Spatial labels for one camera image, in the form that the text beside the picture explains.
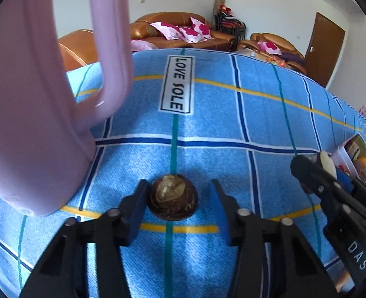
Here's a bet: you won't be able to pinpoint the brown water chestnut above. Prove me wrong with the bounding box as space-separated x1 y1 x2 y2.
148 175 199 222

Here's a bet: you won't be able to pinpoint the half-peeled water chestnut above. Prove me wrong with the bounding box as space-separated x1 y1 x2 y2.
319 151 337 179

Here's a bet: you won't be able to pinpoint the white plastic cup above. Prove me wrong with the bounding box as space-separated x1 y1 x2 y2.
330 145 358 178

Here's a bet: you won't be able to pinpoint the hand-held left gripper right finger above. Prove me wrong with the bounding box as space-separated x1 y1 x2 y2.
209 179 337 298

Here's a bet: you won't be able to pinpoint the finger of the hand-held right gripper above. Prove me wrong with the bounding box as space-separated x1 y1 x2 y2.
291 153 366 222
337 174 366 212

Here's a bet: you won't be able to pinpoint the brown leather three-seat sofa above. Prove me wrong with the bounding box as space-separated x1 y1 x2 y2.
130 12 237 52

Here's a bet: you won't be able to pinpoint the wooden coffee table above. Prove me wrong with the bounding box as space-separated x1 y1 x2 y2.
237 48 287 68

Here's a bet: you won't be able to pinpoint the brown leather armchair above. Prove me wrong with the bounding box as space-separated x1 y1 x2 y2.
237 33 307 75

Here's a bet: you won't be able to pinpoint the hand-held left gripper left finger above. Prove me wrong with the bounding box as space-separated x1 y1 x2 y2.
20 179 149 298

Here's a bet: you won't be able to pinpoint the pile of colourful snacks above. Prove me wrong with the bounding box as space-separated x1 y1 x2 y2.
257 54 288 68

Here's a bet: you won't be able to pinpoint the blue plaid blanket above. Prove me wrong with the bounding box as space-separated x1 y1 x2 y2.
0 48 366 298

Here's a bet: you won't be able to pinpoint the person's right hand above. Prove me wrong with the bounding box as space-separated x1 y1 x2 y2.
335 269 356 293

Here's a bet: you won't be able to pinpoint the purple cloth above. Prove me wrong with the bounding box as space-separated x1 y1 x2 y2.
280 52 304 64

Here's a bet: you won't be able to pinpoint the brown wooden door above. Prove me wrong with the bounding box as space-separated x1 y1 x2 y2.
304 12 346 88

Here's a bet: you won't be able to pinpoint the stacked black chairs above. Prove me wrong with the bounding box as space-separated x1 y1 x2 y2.
213 4 247 35

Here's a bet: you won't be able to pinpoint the pink floral cloth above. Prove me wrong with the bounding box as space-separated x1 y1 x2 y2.
130 39 159 52

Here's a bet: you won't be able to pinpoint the pink plastic jug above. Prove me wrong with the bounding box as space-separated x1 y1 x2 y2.
0 0 134 218

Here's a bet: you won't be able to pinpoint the pink floral pillow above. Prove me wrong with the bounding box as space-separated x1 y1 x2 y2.
150 22 183 40
191 18 213 39
178 26 202 43
257 41 281 55

